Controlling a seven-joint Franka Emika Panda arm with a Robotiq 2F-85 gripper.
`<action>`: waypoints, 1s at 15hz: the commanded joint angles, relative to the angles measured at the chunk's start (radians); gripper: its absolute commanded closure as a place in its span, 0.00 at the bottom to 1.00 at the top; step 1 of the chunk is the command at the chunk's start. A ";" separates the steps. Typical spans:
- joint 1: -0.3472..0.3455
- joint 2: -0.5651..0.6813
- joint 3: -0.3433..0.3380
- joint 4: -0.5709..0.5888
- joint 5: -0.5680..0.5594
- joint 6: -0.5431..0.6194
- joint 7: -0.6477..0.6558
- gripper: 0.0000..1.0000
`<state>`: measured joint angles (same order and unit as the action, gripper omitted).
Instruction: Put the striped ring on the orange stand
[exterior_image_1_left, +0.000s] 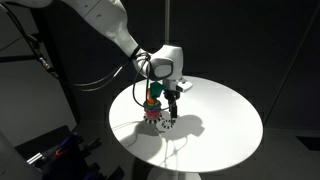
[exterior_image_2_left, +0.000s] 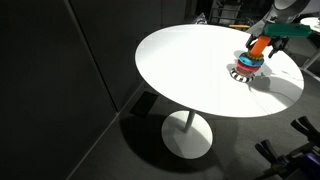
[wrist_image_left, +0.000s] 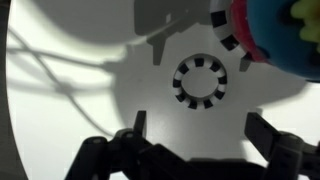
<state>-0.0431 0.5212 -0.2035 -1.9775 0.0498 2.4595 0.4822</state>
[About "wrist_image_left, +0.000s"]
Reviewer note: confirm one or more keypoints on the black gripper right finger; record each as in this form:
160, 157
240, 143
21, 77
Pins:
286, 160

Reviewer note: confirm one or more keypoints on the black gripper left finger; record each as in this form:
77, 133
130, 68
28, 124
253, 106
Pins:
100, 160

